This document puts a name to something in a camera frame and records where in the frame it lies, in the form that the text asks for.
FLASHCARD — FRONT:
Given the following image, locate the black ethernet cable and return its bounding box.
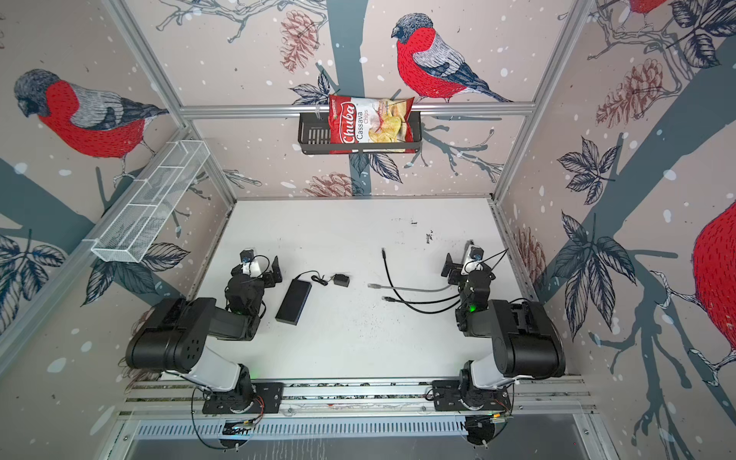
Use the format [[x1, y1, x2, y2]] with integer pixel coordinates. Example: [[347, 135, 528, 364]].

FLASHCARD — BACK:
[[381, 247, 462, 315]]

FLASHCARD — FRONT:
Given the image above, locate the grey ethernet cable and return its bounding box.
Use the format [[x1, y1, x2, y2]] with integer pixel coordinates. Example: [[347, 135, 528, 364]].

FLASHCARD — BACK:
[[367, 281, 455, 294]]

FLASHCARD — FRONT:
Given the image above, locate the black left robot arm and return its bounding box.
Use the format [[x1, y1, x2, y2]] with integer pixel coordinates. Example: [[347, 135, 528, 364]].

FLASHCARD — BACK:
[[125, 249, 283, 401]]

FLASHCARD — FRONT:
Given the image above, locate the aluminium mounting rail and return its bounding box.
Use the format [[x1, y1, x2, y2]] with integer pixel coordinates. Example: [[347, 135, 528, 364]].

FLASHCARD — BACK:
[[118, 376, 598, 418]]

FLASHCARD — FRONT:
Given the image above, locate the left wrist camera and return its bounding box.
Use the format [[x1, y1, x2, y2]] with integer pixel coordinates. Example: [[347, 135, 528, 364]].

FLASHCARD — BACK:
[[240, 248, 270, 278]]

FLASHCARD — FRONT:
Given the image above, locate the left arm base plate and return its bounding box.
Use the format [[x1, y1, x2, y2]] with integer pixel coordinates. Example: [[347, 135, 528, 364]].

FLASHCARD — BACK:
[[202, 381, 285, 416]]

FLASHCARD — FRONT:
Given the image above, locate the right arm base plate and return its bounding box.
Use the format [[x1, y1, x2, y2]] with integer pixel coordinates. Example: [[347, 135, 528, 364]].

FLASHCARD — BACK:
[[425, 379, 512, 412]]

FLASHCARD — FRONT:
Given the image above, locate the black network switch box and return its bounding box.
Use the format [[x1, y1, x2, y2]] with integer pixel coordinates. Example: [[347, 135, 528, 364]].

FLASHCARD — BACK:
[[275, 279, 312, 326]]

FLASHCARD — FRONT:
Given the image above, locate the black wall basket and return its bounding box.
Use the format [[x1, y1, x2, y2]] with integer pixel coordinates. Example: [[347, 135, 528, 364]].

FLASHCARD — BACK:
[[297, 111, 423, 155]]

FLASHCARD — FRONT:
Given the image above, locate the red cassava chips bag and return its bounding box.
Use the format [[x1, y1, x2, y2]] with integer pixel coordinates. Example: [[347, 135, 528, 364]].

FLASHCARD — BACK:
[[328, 95, 421, 153]]

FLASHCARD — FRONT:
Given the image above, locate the white wire mesh shelf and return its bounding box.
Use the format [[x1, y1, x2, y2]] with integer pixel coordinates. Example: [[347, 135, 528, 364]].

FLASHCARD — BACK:
[[91, 140, 210, 263]]

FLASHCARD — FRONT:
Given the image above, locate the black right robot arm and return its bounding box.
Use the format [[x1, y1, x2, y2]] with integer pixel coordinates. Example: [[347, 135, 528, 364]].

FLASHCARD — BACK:
[[441, 246, 567, 403]]

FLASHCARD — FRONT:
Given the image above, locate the black power adapter with cord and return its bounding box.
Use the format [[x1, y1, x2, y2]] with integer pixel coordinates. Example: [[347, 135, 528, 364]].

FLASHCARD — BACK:
[[295, 270, 351, 288]]

